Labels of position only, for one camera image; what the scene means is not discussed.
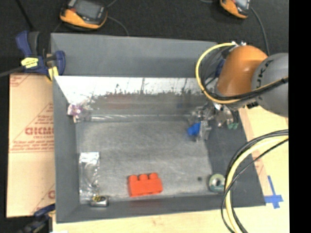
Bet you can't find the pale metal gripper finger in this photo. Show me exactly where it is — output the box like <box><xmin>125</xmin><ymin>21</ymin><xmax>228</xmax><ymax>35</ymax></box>
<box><xmin>200</xmin><ymin>121</ymin><xmax>212</xmax><ymax>141</ymax></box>
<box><xmin>189</xmin><ymin>108</ymin><xmax>207</xmax><ymax>124</ymax></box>

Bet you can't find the small blue plastic piece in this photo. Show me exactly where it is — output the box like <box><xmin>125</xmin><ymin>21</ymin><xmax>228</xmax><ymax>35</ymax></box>
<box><xmin>187</xmin><ymin>121</ymin><xmax>202</xmax><ymax>137</ymax></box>

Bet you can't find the grey metal bin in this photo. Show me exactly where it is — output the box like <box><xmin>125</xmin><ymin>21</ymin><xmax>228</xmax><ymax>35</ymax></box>
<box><xmin>50</xmin><ymin>33</ymin><xmax>266</xmax><ymax>223</ymax></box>

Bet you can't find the red toy building brick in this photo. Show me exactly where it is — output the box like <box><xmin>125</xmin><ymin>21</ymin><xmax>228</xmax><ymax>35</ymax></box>
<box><xmin>127</xmin><ymin>172</ymin><xmax>164</xmax><ymax>198</ymax></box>

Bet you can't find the purple and white toy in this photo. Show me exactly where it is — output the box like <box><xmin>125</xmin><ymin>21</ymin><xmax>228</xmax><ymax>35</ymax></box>
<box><xmin>67</xmin><ymin>100</ymin><xmax>91</xmax><ymax>124</ymax></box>

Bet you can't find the clear plastic bag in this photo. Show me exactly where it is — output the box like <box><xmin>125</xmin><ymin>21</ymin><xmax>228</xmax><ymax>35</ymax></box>
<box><xmin>78</xmin><ymin>151</ymin><xmax>101</xmax><ymax>203</ymax></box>

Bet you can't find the small yellow and black can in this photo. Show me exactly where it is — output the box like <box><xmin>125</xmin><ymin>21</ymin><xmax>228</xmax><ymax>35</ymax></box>
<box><xmin>90</xmin><ymin>195</ymin><xmax>109</xmax><ymax>207</ymax></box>

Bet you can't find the brown cardboard board red print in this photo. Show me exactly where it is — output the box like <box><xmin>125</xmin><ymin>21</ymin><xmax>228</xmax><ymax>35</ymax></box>
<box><xmin>6</xmin><ymin>72</ymin><xmax>57</xmax><ymax>218</ymax></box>

